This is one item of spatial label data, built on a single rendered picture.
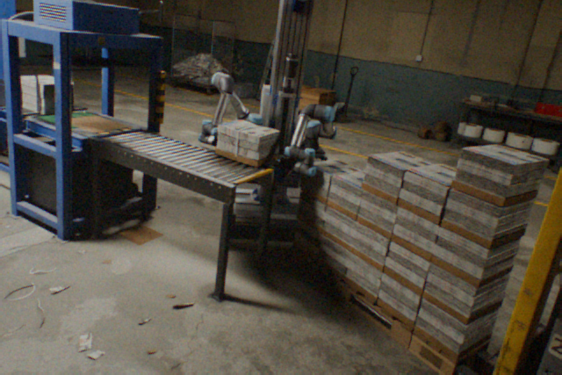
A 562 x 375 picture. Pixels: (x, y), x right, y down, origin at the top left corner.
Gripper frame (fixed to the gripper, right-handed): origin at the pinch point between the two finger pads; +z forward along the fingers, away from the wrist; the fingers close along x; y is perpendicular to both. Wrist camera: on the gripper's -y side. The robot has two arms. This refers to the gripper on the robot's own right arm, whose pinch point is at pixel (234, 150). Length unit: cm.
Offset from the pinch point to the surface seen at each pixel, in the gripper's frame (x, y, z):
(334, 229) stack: -2, -34, 94
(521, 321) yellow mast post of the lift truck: -68, -13, 212
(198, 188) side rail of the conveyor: -67, -8, 22
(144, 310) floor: -106, -80, 20
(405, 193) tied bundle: -20, 13, 140
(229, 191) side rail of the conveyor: -66, -3, 46
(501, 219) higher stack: -36, 20, 193
